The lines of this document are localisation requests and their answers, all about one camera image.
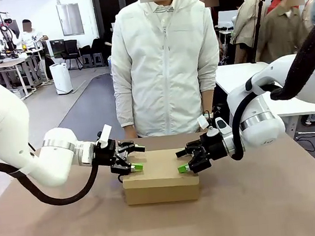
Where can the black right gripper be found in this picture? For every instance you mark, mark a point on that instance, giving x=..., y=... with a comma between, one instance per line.
x=212, y=147

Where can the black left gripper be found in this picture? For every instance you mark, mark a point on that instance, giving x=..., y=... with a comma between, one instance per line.
x=106, y=154

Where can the brown cardboard box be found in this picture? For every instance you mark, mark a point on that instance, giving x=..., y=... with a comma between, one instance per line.
x=161, y=179

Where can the person's left forearm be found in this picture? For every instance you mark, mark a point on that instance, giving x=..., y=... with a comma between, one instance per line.
x=208, y=101

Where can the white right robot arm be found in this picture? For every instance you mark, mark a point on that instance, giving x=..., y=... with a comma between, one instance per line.
x=260, y=129

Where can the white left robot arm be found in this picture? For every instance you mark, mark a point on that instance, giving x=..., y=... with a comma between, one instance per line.
x=13, y=138

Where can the person's right hand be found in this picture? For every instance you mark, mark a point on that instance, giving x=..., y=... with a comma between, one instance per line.
x=130, y=132

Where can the white wristwatch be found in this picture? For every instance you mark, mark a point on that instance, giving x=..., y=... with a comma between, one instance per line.
x=207, y=112

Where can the grey floor mat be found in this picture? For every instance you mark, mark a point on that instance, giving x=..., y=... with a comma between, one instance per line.
x=94, y=107

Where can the white background table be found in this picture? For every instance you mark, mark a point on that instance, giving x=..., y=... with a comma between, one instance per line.
x=237, y=73

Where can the person in white jacket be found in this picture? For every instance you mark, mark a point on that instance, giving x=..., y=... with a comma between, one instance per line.
x=166, y=66

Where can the grey stool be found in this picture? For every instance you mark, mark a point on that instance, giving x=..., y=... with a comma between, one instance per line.
x=97, y=59
x=87, y=60

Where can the white air purifier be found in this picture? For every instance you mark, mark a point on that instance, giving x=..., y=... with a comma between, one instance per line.
x=61, y=78

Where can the black office chair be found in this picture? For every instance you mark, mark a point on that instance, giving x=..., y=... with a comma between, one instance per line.
x=71, y=52

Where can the mannequin in beige jacket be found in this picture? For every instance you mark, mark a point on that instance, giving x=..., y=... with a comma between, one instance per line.
x=244, y=24

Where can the black stand pole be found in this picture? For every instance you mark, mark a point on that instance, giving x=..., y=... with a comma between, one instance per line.
x=258, y=28

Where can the person in brown shirt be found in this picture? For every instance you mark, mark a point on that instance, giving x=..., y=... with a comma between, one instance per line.
x=281, y=31

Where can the wooden background work table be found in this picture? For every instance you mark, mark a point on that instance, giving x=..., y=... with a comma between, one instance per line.
x=2, y=65

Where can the background person in white shirt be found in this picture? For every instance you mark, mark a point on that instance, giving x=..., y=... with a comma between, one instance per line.
x=31, y=35

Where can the background person in dark clothes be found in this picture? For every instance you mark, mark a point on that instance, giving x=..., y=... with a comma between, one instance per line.
x=211, y=2

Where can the white and black background robot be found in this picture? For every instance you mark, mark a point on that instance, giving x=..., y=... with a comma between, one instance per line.
x=7, y=35

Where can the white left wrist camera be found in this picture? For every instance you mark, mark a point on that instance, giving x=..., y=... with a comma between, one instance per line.
x=104, y=135

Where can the grey metal wall cabinet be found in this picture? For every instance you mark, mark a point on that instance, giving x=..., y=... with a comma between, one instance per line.
x=70, y=19

